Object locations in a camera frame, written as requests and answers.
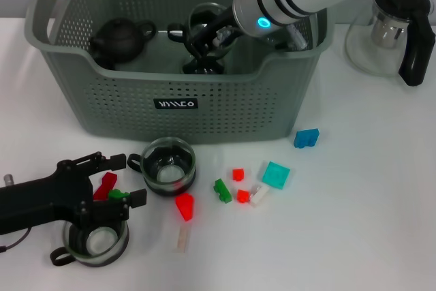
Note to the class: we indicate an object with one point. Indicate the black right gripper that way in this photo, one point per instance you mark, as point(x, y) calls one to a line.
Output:
point(223, 22)

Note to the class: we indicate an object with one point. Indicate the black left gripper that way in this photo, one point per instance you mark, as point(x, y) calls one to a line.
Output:
point(41, 199)

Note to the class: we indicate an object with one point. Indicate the dark red long toy brick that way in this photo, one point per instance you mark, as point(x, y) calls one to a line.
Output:
point(107, 182)

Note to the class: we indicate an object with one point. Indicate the glass teacup black base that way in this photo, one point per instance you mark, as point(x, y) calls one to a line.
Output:
point(168, 176)
point(203, 67)
point(199, 15)
point(100, 243)

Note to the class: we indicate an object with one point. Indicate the grey perforated plastic storage bin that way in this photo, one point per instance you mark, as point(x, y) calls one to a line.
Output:
point(136, 124)

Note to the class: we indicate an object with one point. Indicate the green toy brick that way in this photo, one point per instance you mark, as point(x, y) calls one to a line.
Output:
point(117, 194)
point(222, 190)

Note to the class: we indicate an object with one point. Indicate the bright red sloped toy brick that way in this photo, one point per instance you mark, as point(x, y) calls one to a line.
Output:
point(185, 206)

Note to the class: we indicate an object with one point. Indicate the clear transparent toy brick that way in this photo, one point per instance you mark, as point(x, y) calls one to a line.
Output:
point(182, 240)

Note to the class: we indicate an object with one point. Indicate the black ceramic teapot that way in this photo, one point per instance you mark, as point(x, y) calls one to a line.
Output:
point(119, 40)

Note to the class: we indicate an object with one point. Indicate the small red toy brick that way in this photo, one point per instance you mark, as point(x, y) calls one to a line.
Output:
point(243, 196)
point(238, 174)

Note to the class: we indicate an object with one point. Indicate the white toy brick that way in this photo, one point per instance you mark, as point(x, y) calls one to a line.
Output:
point(259, 196)

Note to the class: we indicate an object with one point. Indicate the blue toy brick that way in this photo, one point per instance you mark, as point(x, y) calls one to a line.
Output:
point(306, 138)

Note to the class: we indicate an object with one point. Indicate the teal square toy brick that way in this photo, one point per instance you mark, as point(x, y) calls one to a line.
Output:
point(276, 175)

